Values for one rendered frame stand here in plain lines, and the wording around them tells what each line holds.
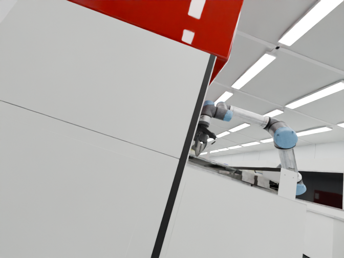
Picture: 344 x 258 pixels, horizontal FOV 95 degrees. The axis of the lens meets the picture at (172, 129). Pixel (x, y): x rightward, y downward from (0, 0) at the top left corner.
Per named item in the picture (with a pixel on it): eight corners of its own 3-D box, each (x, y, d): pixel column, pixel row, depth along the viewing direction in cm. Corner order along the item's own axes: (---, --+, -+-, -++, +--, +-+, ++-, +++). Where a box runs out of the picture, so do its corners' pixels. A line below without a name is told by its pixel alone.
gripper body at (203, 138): (197, 143, 103) (201, 126, 106) (207, 144, 96) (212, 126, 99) (189, 139, 99) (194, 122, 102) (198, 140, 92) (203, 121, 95)
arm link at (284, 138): (298, 180, 120) (286, 118, 101) (308, 196, 107) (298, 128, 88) (280, 183, 124) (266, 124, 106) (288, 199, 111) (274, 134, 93)
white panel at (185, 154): (179, 158, 48) (210, 54, 58) (161, 162, 127) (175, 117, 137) (189, 162, 49) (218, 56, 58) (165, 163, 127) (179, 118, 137)
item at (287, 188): (278, 195, 77) (281, 167, 80) (225, 183, 130) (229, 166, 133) (295, 201, 77) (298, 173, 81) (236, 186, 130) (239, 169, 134)
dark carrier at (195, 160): (180, 152, 92) (181, 151, 92) (172, 155, 125) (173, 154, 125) (235, 170, 94) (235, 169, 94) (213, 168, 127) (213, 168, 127)
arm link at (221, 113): (232, 107, 105) (216, 103, 106) (234, 113, 96) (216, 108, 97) (227, 117, 109) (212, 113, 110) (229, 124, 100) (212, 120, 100)
